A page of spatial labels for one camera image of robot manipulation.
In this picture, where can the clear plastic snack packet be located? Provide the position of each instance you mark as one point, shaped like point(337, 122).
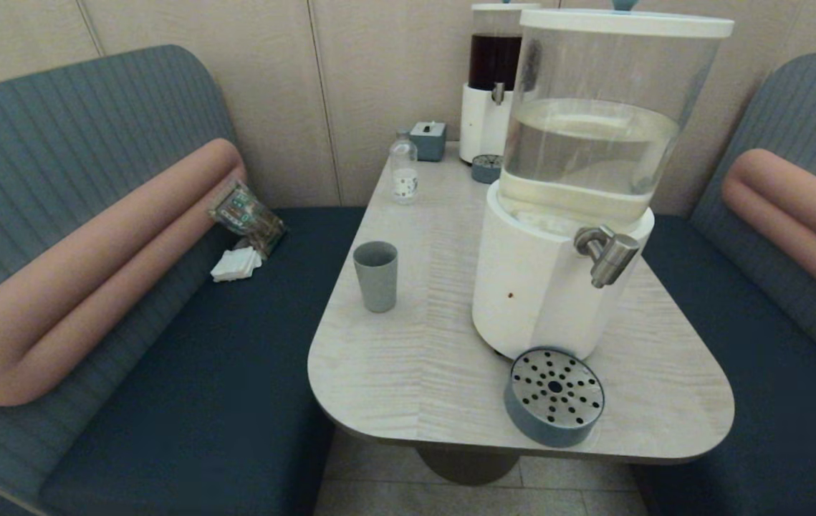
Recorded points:
point(246, 217)

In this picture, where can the grey-blue plastic cup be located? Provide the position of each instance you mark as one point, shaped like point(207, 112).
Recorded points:
point(377, 276)

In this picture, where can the pink bolster cushion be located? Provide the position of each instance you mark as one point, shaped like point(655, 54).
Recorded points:
point(794, 211)
point(92, 251)

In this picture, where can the dark beverage dispenser white base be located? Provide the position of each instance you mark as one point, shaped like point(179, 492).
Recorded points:
point(485, 115)

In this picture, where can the clear glass bottle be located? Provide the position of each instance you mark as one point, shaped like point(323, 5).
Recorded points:
point(403, 174)

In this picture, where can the large blue perforated drip tray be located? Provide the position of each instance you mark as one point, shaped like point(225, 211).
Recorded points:
point(552, 405)

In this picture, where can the blue tissue box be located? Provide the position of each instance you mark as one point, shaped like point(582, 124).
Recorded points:
point(428, 142)

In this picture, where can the teal booth sofa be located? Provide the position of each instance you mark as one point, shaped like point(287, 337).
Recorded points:
point(759, 344)
point(128, 373)

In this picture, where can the white napkin stack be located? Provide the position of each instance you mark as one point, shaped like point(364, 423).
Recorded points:
point(234, 265)

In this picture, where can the silver water dispenser tap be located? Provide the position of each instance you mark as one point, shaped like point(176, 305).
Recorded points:
point(608, 254)

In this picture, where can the small blue drip tray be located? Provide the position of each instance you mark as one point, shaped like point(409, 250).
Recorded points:
point(485, 169)

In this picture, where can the clear water dispenser white base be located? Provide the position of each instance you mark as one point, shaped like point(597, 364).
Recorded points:
point(551, 287)

